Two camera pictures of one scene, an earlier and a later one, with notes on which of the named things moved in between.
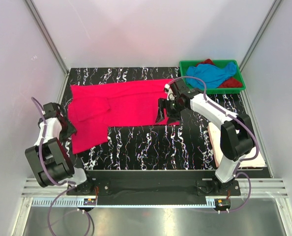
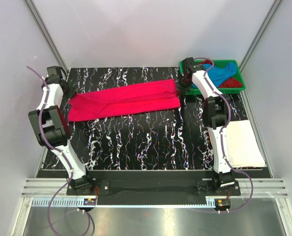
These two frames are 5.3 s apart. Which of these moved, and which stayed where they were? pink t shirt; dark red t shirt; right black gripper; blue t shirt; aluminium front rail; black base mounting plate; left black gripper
Moved: left black gripper; right black gripper; pink t shirt
Stayed: black base mounting plate; dark red t shirt; aluminium front rail; blue t shirt
